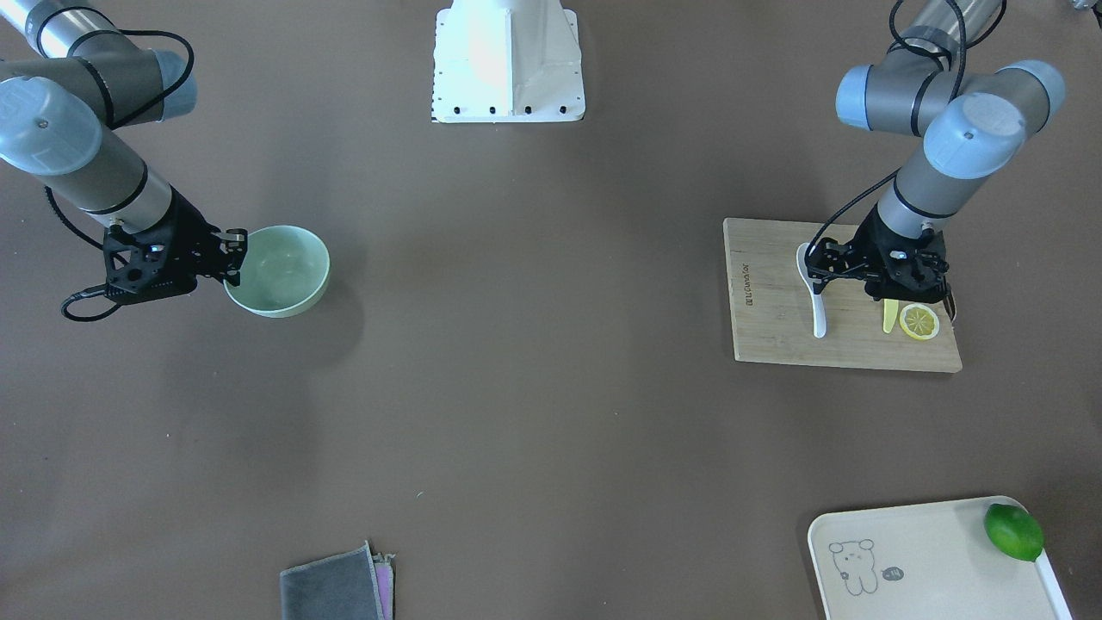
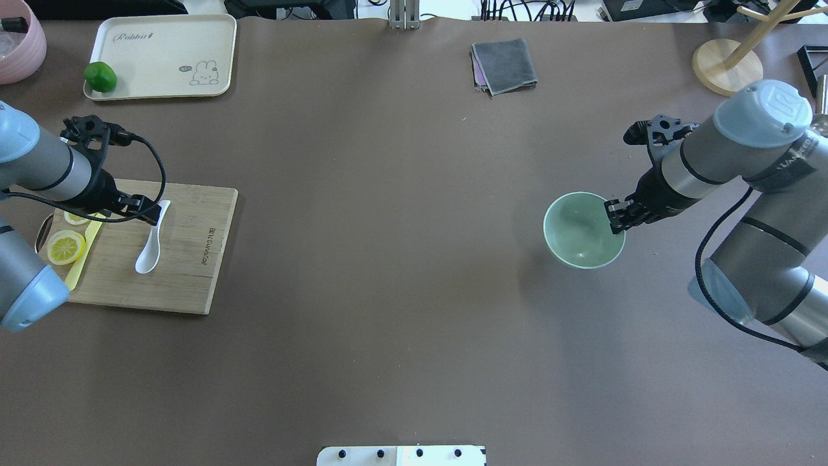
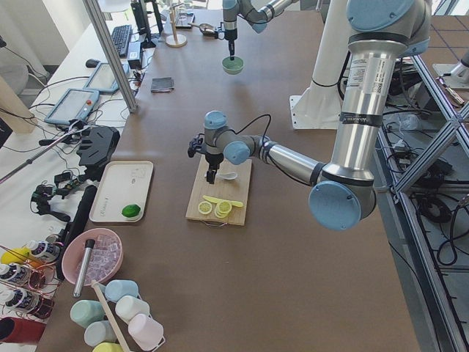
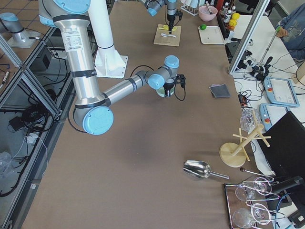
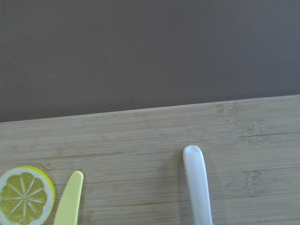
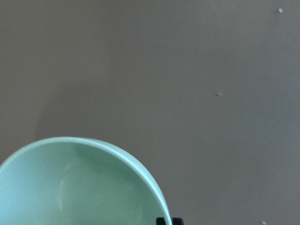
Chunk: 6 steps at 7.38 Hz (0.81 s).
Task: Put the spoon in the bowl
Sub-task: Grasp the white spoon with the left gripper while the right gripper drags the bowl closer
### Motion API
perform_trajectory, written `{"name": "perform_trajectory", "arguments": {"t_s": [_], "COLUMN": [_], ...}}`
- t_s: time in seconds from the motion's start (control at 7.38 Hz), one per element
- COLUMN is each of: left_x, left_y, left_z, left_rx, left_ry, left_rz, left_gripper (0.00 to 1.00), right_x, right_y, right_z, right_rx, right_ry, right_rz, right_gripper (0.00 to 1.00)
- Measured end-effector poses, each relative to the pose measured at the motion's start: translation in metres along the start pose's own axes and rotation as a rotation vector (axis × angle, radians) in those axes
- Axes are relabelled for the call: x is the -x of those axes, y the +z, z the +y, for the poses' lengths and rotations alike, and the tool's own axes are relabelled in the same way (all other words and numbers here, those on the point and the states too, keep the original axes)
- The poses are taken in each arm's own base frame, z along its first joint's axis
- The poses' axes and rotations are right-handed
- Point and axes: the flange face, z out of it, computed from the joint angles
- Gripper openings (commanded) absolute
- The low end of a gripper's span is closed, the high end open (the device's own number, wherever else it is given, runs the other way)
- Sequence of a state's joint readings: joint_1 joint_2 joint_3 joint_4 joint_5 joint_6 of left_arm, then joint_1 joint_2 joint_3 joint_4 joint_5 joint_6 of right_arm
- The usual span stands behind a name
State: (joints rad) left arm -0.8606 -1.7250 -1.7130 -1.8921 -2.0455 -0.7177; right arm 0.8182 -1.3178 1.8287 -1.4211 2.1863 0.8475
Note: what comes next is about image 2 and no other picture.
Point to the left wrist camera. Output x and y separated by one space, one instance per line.
92 136

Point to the wooden stand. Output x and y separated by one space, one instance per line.
725 66

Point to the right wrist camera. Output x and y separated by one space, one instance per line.
660 134

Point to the green bowl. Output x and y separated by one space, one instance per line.
578 232

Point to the white ceramic spoon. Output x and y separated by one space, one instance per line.
150 254

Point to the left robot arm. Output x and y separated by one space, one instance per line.
40 170

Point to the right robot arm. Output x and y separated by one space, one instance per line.
749 265

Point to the bamboo cutting board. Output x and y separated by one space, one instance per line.
192 240

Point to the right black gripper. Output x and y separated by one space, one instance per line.
650 191

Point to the white control box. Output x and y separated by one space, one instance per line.
403 455

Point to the yellow plastic knife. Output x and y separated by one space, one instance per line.
73 276

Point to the pink ribbed bowl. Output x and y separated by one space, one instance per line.
26 57

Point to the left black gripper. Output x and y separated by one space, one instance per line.
103 189

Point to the single lemon slice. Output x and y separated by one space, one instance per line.
73 219

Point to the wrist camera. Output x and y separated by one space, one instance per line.
660 134
92 136

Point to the front stacked lemon slice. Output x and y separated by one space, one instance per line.
65 246

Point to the grey folded cloth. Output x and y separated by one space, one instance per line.
501 67

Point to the metal scoop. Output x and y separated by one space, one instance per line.
819 120

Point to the cream rabbit tray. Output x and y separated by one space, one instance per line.
166 56

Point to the green lime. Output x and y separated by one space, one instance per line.
100 77

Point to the aluminium frame post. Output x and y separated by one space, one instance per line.
404 14

